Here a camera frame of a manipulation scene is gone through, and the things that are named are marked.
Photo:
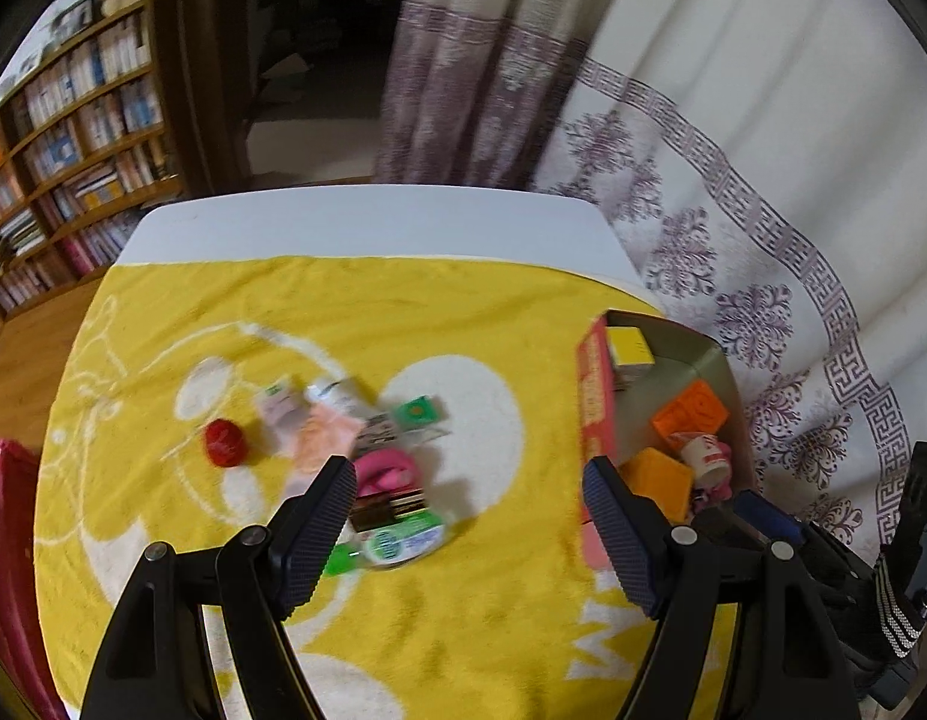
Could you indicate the white cream tube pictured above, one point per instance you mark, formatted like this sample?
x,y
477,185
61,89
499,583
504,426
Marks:
x,y
339,396

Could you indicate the wooden bookshelf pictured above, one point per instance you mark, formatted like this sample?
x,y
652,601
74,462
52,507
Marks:
x,y
73,187

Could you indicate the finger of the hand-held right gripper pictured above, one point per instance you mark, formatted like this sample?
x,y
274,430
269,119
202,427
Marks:
x,y
767,519

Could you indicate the pink blanket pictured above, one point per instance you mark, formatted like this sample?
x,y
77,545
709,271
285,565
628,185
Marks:
x,y
9,555

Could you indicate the yellow white printed towel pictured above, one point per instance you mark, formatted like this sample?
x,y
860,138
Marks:
x,y
493,510

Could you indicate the white patterned curtain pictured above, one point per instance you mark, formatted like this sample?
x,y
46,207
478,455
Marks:
x,y
771,165

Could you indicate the red cardboard box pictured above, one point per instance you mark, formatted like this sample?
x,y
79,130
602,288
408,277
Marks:
x,y
594,390

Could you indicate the light orange toy cube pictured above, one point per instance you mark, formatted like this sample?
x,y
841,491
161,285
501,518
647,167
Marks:
x,y
658,480

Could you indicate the purple patterned curtain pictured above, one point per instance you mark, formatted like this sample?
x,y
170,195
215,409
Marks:
x,y
471,67

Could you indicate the rows of books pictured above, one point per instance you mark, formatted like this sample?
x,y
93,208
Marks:
x,y
96,120

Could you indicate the green-capped clear bottle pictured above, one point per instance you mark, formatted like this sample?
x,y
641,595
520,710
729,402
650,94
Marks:
x,y
396,546

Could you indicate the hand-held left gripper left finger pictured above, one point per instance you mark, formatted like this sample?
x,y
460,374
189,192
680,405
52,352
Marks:
x,y
317,532

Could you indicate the dark orange toy cube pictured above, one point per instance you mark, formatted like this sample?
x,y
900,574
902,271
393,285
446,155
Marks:
x,y
692,412

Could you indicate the white red paper cup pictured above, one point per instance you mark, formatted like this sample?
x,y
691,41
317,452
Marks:
x,y
702,459

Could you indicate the small yellow carton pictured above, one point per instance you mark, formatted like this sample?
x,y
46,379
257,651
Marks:
x,y
628,349

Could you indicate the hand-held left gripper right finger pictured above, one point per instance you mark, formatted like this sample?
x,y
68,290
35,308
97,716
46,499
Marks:
x,y
621,532

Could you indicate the red round ball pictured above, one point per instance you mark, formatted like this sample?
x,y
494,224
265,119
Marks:
x,y
225,444

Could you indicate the brown strip pack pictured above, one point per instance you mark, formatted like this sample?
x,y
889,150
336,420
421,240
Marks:
x,y
388,508

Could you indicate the person's right forearm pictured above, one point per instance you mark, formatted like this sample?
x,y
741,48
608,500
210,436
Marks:
x,y
892,611

